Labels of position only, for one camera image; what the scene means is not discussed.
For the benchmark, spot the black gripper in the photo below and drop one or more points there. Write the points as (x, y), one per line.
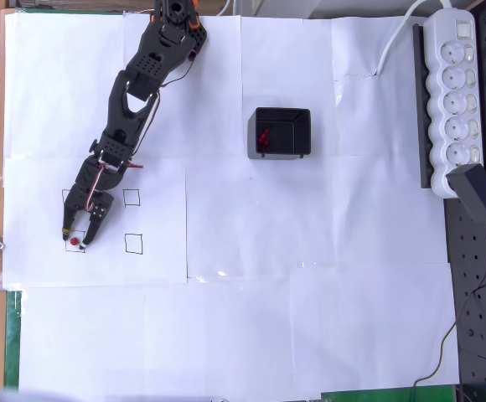
(80, 203)

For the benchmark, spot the black plastic box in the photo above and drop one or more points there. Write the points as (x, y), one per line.
(285, 138)

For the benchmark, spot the paper sheet with drawn squares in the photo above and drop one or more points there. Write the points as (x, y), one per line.
(100, 268)

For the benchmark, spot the black power adapter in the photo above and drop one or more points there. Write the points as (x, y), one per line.
(475, 190)

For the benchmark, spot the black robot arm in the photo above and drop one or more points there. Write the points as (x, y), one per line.
(151, 63)

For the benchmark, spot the white power strip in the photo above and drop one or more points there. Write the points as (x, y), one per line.
(452, 104)

